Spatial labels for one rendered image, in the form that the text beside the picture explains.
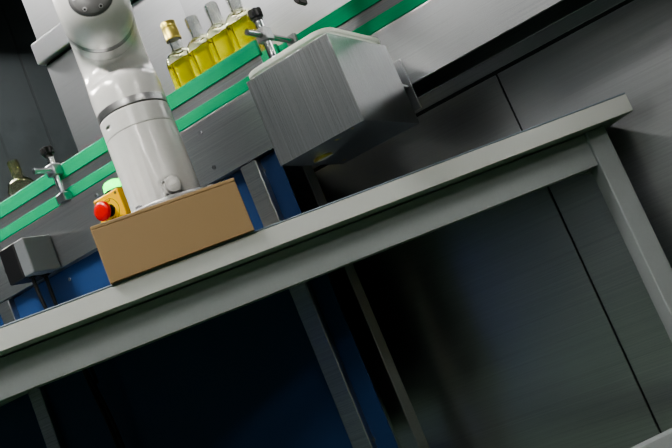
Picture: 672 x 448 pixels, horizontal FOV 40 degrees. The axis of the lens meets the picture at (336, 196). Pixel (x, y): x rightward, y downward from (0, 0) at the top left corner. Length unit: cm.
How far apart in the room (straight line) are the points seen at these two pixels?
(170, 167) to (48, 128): 297
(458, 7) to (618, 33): 32
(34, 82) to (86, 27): 298
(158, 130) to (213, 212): 18
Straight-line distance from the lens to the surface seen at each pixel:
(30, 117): 450
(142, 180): 152
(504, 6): 168
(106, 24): 158
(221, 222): 145
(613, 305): 185
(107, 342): 148
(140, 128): 154
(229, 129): 181
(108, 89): 158
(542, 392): 192
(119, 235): 144
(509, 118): 188
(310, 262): 150
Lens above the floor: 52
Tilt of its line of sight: 9 degrees up
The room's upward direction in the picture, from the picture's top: 23 degrees counter-clockwise
